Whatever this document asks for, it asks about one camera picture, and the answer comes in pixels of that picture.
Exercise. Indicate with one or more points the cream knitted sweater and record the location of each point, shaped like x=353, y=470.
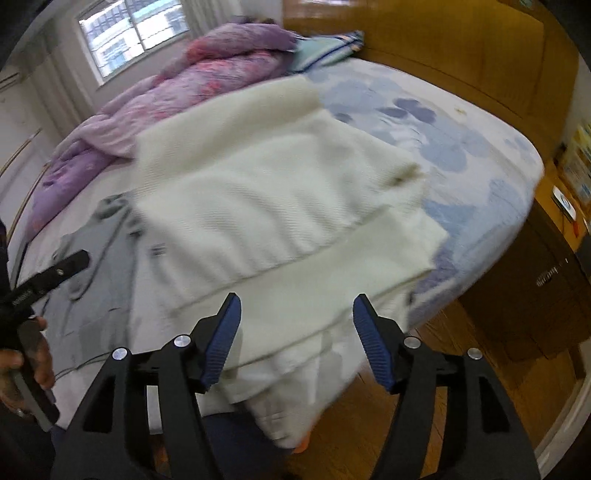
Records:
x=268, y=198

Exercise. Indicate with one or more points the person's left hand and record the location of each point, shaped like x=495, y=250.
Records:
x=39, y=360

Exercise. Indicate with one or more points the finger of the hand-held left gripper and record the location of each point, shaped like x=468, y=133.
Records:
x=64, y=267

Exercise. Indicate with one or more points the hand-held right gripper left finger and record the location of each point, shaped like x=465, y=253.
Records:
x=224, y=337

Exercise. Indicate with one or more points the window with white frame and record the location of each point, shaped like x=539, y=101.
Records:
x=134, y=32

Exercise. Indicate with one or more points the wooden headboard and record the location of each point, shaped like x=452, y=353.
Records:
x=438, y=55

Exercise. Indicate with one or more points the bed with blue leaf sheet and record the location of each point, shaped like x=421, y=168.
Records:
x=461, y=147

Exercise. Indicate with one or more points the wooden nightstand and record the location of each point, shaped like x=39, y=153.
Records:
x=531, y=286

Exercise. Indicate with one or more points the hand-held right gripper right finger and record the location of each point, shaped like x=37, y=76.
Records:
x=369, y=341

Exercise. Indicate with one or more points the purple floral quilt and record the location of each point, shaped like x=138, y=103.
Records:
x=184, y=87

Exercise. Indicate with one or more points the curved bamboo pole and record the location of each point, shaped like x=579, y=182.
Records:
x=21, y=150
x=30, y=198

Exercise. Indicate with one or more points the white wall air conditioner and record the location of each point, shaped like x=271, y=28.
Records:
x=9, y=79

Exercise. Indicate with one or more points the grey garment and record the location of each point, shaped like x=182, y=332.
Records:
x=92, y=300

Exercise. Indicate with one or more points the white flat device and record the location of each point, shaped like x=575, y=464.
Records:
x=564, y=201

